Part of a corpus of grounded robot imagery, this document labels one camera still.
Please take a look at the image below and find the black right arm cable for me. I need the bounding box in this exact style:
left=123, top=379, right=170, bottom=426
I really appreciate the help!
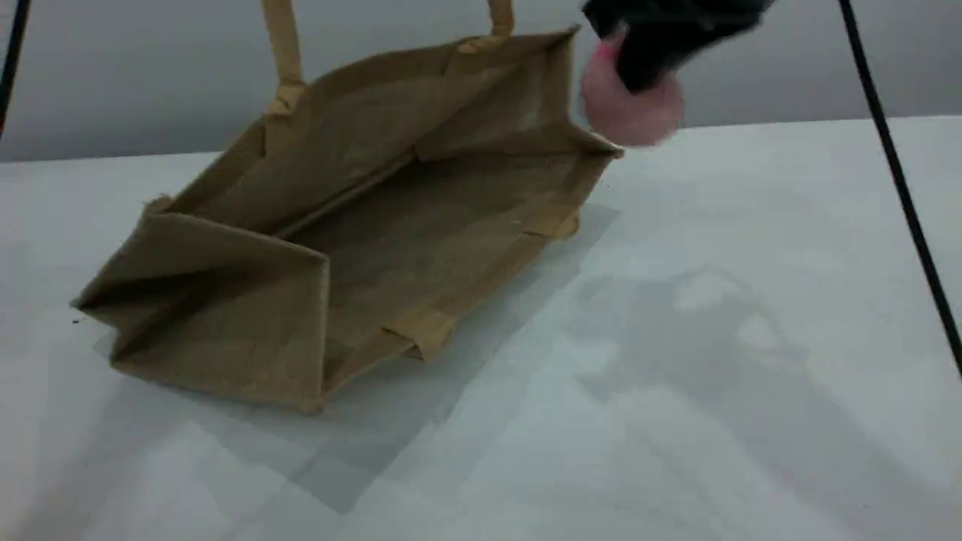
left=836, top=0, right=962, bottom=380

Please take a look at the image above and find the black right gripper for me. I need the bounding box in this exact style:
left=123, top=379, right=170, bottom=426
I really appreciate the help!
left=582, top=0, right=776, bottom=95

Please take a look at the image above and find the brown jute tote bag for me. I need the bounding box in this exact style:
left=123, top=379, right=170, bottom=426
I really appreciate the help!
left=70, top=0, right=626, bottom=416

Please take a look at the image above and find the pink peach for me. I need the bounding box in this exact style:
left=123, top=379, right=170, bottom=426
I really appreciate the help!
left=577, top=26, right=687, bottom=149

